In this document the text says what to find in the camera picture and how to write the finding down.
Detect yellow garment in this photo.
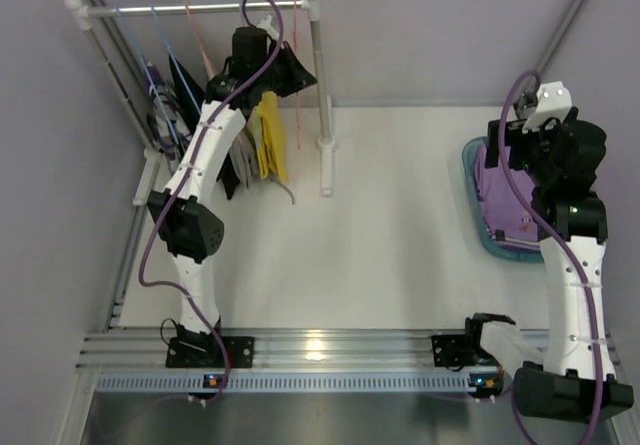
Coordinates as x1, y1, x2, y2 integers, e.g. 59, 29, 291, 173
256, 92, 288, 183

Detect pink wire hanger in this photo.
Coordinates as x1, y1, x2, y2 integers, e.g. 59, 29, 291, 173
290, 0, 306, 150
185, 3, 216, 80

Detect purple trousers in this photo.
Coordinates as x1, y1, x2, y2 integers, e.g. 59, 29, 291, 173
471, 140, 540, 254

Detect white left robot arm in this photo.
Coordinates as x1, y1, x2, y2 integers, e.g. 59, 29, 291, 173
147, 25, 316, 355

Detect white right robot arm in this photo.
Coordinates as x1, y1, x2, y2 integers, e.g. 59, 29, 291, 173
467, 107, 635, 425

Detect grey beige garment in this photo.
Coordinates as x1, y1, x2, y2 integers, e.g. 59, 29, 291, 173
229, 126, 261, 189

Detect black garment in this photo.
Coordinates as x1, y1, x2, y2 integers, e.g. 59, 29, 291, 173
168, 58, 240, 200

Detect teal transparent plastic basin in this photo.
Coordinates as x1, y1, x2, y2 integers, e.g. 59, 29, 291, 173
461, 137, 543, 264

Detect purple white patterned garment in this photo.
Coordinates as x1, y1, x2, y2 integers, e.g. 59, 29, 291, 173
143, 61, 192, 170

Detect white clothes rack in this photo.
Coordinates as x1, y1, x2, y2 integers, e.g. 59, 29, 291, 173
64, 0, 337, 197

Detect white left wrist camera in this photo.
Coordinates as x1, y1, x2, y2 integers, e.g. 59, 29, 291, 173
257, 14, 280, 42

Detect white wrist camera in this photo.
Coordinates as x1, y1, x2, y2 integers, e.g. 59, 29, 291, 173
514, 81, 573, 134
257, 14, 280, 42

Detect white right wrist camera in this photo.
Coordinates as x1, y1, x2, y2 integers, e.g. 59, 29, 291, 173
514, 81, 573, 134

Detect blue wire hanger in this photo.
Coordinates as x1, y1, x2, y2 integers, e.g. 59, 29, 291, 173
115, 7, 182, 156
149, 4, 201, 116

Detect aluminium mounting rail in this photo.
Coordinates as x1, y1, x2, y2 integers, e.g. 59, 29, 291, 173
74, 327, 621, 396

